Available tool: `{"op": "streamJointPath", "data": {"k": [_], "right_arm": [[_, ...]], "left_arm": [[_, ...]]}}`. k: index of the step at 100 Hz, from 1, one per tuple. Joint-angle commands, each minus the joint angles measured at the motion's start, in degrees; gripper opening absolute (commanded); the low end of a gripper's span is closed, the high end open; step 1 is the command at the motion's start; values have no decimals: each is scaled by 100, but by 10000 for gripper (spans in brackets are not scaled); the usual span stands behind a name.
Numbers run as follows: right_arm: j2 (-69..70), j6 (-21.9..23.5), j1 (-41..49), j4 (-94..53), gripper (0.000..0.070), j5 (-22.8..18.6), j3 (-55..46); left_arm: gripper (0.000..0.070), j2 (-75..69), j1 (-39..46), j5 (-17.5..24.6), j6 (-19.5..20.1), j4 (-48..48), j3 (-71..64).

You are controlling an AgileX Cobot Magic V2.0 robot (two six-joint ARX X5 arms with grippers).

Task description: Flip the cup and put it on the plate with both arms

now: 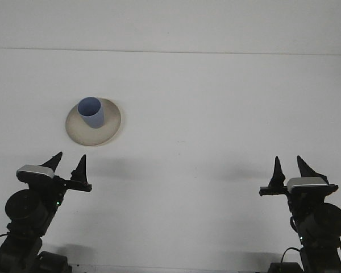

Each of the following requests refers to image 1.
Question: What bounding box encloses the pale blue cup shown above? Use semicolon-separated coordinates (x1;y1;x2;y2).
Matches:
77;97;105;130

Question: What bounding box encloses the pale round plate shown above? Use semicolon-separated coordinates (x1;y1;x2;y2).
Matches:
65;97;123;147

